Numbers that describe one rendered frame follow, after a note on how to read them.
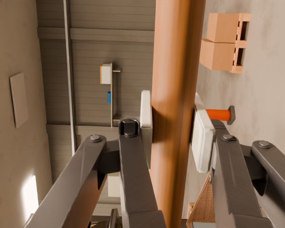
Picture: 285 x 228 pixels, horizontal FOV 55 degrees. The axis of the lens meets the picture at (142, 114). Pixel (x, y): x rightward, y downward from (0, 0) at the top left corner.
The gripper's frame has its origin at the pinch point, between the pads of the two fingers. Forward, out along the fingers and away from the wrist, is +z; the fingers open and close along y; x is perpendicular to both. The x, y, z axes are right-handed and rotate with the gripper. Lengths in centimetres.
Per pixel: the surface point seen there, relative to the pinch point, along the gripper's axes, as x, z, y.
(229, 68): -69, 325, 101
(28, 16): -41, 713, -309
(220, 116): -134, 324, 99
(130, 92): -251, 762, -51
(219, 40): -36, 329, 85
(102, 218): -155, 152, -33
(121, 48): -123, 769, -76
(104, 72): -180, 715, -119
